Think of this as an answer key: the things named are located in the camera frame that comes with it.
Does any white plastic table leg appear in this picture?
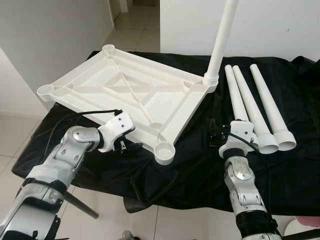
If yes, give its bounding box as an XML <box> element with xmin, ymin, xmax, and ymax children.
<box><xmin>204</xmin><ymin>0</ymin><xmax>237</xmax><ymax>86</ymax></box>
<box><xmin>249</xmin><ymin>63</ymin><xmax>297</xmax><ymax>152</ymax></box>
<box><xmin>224</xmin><ymin>65</ymin><xmax>258</xmax><ymax>143</ymax></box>
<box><xmin>232</xmin><ymin>65</ymin><xmax>280</xmax><ymax>155</ymax></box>

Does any white plastic table top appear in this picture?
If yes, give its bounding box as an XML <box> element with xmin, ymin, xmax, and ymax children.
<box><xmin>36</xmin><ymin>44</ymin><xmax>219</xmax><ymax>166</ymax></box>

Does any pink stool seat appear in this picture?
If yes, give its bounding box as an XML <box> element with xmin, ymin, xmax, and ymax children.
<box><xmin>295</xmin><ymin>216</ymin><xmax>320</xmax><ymax>228</ymax></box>

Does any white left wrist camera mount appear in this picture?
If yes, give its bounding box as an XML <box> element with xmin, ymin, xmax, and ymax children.
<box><xmin>97</xmin><ymin>111</ymin><xmax>136</xmax><ymax>153</ymax></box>

